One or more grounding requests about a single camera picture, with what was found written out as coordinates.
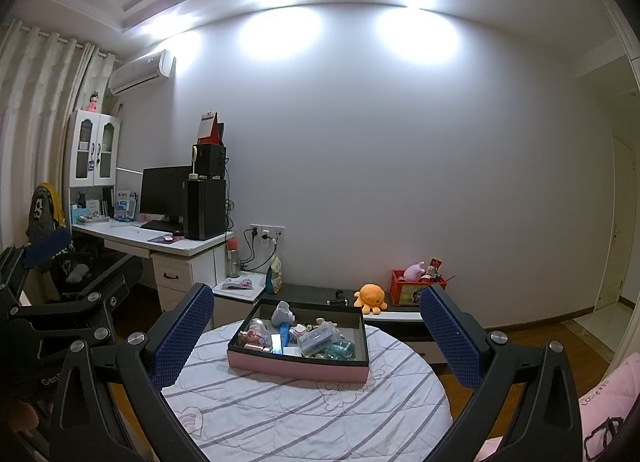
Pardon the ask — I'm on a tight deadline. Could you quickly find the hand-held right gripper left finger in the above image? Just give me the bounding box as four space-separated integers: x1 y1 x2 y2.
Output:
50 282 221 462

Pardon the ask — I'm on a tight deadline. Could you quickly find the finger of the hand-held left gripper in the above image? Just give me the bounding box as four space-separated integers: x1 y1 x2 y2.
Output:
0 228 73 308
5 269 126 343

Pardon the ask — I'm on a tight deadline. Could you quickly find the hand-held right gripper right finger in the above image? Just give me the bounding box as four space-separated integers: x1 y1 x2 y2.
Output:
419 283 586 462

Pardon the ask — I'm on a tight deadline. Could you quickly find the white power adapter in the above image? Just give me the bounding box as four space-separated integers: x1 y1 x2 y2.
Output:
271 301 296 327

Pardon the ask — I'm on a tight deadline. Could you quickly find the teal ball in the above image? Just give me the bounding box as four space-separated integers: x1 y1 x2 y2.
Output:
320 339 356 359

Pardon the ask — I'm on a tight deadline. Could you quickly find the pink box with black rim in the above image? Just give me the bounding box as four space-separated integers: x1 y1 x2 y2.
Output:
227 298 370 384

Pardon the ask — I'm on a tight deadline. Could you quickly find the clear plastic case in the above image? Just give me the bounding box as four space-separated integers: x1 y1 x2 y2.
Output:
297 322 337 357

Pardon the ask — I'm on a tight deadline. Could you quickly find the red crate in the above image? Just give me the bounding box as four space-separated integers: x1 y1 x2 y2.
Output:
391 269 448 307

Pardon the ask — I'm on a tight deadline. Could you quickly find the black office chair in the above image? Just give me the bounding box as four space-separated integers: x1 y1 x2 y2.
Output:
25 182 146 303

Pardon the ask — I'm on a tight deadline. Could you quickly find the white nightstand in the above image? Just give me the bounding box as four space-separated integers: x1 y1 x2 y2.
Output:
212 272 268 328

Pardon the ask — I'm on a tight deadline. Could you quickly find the white desk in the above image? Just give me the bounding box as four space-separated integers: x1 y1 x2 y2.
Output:
70 219 233 313

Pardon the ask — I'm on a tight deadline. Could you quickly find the blue white packet box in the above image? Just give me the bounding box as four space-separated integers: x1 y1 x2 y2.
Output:
114 190 137 220

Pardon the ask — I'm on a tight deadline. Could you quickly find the orange octopus plush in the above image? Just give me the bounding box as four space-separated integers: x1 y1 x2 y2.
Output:
354 284 388 315

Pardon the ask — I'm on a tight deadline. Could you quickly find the clear bottle with red cap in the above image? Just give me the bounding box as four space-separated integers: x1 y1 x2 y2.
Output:
227 237 242 279

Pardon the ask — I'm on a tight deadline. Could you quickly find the white glass door cabinet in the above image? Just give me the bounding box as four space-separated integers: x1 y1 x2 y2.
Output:
67 109 122 189

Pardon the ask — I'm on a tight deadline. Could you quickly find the yellow blue snack bag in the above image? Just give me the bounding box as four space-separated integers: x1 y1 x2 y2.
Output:
265 256 285 294

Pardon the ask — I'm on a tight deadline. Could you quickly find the cream curtain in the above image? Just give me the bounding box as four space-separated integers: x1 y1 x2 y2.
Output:
0 19 118 253

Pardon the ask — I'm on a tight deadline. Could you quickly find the black monitor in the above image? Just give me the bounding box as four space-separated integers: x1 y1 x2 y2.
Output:
140 166 193 230

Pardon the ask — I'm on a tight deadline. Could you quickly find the black computer tower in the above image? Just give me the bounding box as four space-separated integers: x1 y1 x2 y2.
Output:
186 177 228 241

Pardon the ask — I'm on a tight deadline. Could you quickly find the black low bench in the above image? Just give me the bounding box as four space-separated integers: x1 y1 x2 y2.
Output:
265 284 421 328

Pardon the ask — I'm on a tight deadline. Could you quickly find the white striped quilt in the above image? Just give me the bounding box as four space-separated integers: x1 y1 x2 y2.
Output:
160 319 453 462

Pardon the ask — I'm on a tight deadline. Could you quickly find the black speaker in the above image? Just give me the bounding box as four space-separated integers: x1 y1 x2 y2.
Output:
195 143 227 179

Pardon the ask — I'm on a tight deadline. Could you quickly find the white door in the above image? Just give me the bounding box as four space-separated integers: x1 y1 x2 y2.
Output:
595 137 638 313

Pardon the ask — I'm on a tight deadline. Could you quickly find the white air conditioner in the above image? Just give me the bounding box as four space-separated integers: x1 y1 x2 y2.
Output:
109 49 176 95

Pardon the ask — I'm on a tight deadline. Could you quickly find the red desk calendar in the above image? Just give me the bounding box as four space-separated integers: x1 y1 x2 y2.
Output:
199 112 225 145

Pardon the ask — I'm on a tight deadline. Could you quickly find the black power cable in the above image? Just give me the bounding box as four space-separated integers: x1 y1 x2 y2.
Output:
242 229 278 273

